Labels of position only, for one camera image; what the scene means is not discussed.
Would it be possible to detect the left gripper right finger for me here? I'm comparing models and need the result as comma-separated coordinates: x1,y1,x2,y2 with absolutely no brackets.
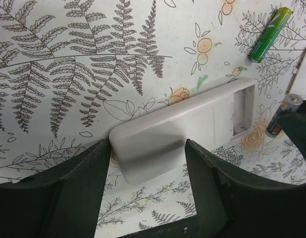
184,139,306,238

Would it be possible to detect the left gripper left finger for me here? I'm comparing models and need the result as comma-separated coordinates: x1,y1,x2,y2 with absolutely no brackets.
0,139,110,238

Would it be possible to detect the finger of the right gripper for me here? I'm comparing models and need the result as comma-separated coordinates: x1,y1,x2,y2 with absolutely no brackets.
278,100,306,161

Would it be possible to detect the dark battery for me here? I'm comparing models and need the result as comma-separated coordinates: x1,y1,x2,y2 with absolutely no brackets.
265,94,303,138

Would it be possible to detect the white battery cover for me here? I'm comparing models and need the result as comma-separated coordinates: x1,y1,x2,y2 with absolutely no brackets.
287,53,306,100

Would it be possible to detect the grey white remote control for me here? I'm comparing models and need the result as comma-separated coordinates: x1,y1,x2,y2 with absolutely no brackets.
109,77,257,185

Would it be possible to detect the green battery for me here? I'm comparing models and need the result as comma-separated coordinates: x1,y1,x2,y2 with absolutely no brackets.
249,7,293,63

